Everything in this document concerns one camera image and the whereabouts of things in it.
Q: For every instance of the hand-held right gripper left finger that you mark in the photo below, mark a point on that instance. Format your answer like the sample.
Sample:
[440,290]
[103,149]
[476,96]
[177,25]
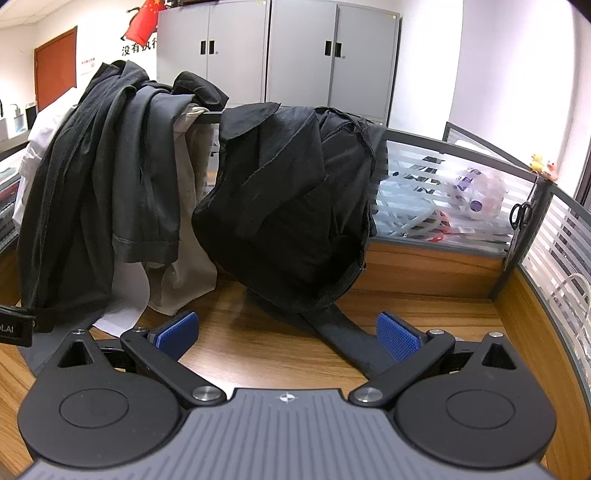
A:
[178,333]

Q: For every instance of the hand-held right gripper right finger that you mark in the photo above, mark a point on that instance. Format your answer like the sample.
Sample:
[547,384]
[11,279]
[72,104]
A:
[396,340]

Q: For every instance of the dark grey pants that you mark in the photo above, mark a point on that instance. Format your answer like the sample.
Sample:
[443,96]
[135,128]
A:
[286,194]

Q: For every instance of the red plastic item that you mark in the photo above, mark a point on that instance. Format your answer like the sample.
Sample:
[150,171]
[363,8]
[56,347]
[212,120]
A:
[441,219]

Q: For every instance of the pale clear plastic bag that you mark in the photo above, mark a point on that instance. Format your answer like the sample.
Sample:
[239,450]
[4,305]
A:
[401,198]

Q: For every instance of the black hanging garment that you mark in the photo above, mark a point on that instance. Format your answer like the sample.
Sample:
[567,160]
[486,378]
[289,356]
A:
[60,184]

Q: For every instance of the dark grey hanging garment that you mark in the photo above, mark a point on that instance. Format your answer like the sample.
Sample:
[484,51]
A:
[152,184]

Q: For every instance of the white purple-print plastic bag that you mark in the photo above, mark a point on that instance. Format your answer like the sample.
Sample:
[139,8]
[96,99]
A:
[480,194]

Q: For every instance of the black scissors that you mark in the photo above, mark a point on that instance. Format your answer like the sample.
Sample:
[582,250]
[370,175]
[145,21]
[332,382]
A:
[521,204]

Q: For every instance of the white hanging garment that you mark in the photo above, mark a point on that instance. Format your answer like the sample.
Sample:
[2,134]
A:
[46,124]

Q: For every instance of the white pump bottle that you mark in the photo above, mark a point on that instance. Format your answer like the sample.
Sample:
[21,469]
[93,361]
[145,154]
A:
[18,122]

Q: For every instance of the grey rear desk partition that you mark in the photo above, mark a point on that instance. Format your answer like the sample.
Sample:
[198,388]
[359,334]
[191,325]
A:
[480,145]

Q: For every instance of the yellow rubber duck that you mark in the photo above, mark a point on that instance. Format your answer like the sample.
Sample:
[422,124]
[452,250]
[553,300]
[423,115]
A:
[537,164]

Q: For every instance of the pink rubber duck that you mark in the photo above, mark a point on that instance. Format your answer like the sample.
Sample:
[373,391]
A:
[550,170]

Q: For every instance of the brown door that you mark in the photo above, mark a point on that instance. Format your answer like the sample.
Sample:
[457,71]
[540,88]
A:
[55,69]

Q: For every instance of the grey metal cabinet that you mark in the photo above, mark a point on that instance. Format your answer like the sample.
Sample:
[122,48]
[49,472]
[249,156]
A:
[300,55]
[231,55]

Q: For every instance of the red flag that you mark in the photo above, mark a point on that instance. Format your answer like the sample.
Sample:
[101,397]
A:
[145,21]

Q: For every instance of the white wall notice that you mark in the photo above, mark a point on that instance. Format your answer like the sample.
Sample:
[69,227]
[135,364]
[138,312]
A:
[90,67]

